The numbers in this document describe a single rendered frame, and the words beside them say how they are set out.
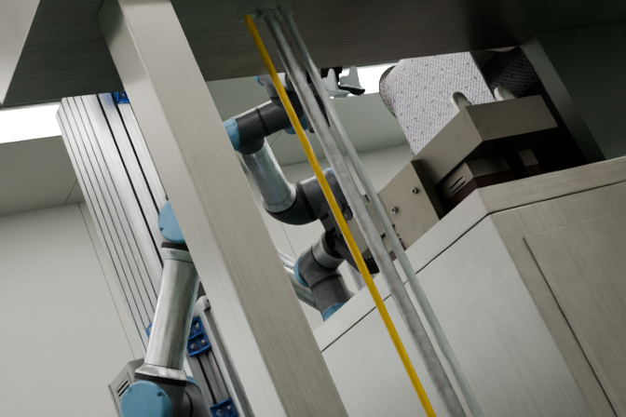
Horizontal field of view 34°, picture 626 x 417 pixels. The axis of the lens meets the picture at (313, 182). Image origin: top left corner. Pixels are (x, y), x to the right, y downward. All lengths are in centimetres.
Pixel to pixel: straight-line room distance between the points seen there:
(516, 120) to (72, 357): 407
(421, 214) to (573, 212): 23
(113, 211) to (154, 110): 186
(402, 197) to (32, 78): 65
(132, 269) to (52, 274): 272
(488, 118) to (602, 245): 24
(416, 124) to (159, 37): 90
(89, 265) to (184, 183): 462
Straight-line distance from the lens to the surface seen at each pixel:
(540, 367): 140
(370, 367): 169
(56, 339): 538
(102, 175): 290
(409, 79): 188
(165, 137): 101
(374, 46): 145
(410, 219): 159
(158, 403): 224
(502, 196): 143
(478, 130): 148
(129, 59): 106
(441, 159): 154
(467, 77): 177
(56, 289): 549
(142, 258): 276
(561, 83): 165
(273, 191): 258
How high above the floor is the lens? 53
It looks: 19 degrees up
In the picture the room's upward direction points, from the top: 24 degrees counter-clockwise
